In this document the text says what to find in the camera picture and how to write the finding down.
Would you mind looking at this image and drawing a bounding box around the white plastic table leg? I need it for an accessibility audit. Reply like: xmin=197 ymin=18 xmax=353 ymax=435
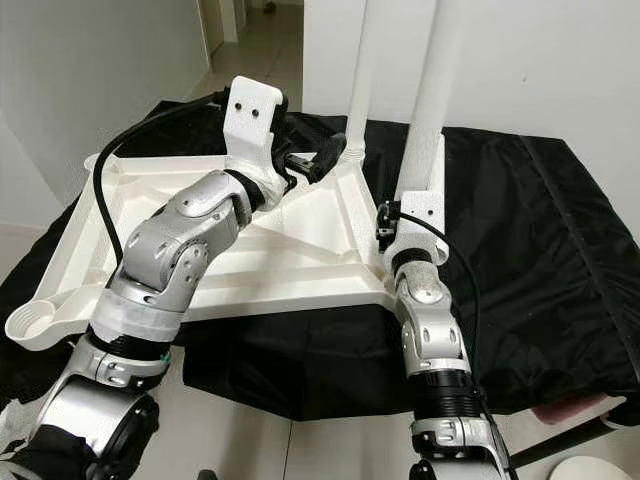
xmin=343 ymin=0 xmax=378 ymax=161
xmin=395 ymin=0 xmax=463 ymax=201
xmin=432 ymin=133 xmax=449 ymax=196

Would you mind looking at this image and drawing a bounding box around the white plastic table top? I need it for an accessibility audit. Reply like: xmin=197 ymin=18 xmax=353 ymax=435
xmin=5 ymin=150 xmax=406 ymax=349

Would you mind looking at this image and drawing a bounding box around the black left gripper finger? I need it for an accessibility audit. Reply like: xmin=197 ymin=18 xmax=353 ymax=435
xmin=310 ymin=134 xmax=347 ymax=185

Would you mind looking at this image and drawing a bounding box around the black cloth table cover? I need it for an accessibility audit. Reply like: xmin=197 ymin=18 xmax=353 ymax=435
xmin=0 ymin=100 xmax=640 ymax=423

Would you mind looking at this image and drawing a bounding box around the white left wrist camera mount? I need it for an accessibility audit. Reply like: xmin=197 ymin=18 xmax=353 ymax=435
xmin=225 ymin=75 xmax=288 ymax=197

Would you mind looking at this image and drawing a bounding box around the white round base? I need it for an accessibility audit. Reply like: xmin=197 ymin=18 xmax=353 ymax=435
xmin=555 ymin=455 xmax=640 ymax=480

